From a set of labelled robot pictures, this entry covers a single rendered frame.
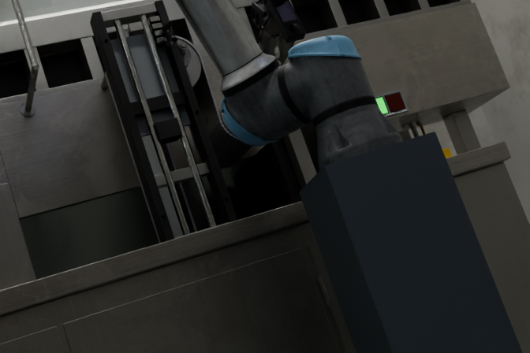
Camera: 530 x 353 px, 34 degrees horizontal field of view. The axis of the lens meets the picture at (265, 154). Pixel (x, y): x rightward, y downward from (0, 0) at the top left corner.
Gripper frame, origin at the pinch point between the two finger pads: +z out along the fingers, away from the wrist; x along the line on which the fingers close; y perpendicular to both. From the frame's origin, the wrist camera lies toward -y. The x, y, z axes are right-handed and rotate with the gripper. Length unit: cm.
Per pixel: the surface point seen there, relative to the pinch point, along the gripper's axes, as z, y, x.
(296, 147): 13.1, -16.4, 3.1
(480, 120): 188, 179, -243
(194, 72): 1.0, 6.2, 18.9
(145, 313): 13, -51, 53
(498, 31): 122, 174, -239
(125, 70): -7.3, -0.4, 37.8
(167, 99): -2.8, -8.6, 31.4
